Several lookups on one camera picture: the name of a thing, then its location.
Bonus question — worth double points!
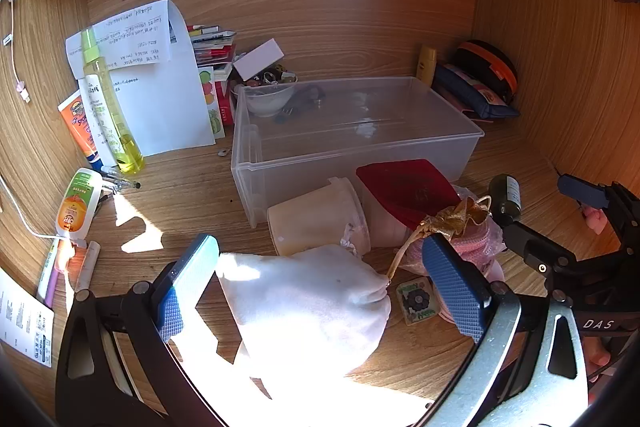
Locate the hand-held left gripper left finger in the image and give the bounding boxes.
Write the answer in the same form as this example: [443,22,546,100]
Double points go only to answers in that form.
[55,234,221,427]

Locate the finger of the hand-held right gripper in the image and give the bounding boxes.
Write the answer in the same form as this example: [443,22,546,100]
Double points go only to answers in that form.
[501,221,632,289]
[556,173,640,249]

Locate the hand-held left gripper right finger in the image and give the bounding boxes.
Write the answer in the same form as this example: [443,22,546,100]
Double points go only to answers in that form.
[415,232,591,427]

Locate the pink mesh strap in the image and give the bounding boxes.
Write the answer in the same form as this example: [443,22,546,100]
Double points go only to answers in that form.
[402,222,506,279]

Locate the dark green bottle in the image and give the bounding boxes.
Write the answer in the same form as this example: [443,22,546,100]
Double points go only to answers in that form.
[489,174,522,228]

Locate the white round jar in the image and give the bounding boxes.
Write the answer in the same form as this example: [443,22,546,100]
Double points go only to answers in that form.
[357,187,416,249]

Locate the red pouch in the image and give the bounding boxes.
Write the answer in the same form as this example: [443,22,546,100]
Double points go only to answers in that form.
[356,159,461,230]

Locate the white cloth pouch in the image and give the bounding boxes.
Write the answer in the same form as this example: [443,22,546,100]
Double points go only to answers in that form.
[215,244,392,403]

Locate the cream plastic jar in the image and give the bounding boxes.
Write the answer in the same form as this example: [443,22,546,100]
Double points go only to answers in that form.
[266,177,371,258]

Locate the clear plastic storage box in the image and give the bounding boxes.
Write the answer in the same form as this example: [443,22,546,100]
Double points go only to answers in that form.
[231,76,485,229]

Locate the wooden desktop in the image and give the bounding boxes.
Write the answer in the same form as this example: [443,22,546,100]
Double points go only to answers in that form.
[0,117,591,427]

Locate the person's right hand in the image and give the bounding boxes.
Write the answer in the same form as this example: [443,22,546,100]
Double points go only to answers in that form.
[585,337,621,383]

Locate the small pink object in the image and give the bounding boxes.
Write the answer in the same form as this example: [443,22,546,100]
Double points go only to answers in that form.
[582,206,609,236]

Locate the flower print tile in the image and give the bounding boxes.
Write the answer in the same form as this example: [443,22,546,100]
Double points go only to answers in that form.
[396,279,442,324]

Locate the white lip balm stick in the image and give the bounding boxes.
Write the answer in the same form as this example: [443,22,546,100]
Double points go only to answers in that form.
[74,241,102,294]

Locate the clear ballpoint pen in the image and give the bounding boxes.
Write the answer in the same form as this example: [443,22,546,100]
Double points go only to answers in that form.
[100,164,142,195]

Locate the white orange lotion tube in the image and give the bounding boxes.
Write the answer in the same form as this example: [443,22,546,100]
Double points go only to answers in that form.
[55,168,103,239]

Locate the purple pen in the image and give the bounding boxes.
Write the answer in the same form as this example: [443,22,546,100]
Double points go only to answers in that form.
[43,264,67,309]

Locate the navy pencil case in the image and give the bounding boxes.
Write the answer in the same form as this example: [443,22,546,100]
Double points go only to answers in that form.
[432,63,521,122]

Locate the black orange round case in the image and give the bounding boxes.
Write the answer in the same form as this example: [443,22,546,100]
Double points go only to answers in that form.
[454,39,518,105]

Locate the large white paper sheet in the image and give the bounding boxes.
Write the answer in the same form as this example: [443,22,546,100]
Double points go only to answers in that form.
[110,1,217,156]

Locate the printed paper sheet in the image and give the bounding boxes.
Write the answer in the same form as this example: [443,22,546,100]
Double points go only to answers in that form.
[0,267,55,369]

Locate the fruit sticker sheet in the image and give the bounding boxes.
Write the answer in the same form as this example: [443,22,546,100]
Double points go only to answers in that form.
[197,66,224,136]

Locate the red box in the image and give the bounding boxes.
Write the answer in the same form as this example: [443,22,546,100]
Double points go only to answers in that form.
[216,77,239,126]

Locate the yellow-green spray bottle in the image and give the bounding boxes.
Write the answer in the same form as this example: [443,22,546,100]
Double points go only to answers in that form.
[80,28,146,174]

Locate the orange sunscreen tube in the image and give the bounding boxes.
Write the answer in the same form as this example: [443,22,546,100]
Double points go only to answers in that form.
[57,94,101,165]

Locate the white tube green print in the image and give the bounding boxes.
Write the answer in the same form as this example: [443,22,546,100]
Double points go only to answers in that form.
[82,74,118,168]

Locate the white bowl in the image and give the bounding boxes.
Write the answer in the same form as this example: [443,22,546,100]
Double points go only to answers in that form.
[244,83,296,118]

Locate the yellow bottle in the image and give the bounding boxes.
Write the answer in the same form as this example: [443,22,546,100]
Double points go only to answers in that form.
[416,46,438,88]

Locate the pile of small trinkets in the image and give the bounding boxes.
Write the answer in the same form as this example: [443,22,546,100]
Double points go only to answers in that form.
[235,64,300,90]

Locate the stack of books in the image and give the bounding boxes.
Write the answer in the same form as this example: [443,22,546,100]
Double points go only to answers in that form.
[186,24,238,80]

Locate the small white box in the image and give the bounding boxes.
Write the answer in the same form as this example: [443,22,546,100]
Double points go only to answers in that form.
[233,38,285,80]

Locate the handwritten white paper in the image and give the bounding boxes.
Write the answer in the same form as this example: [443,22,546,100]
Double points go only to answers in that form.
[65,0,173,75]

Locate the black keychain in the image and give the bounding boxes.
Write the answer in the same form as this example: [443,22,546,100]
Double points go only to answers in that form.
[274,87,326,124]

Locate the white cable pink plug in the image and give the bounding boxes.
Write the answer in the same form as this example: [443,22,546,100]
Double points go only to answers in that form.
[2,0,32,104]

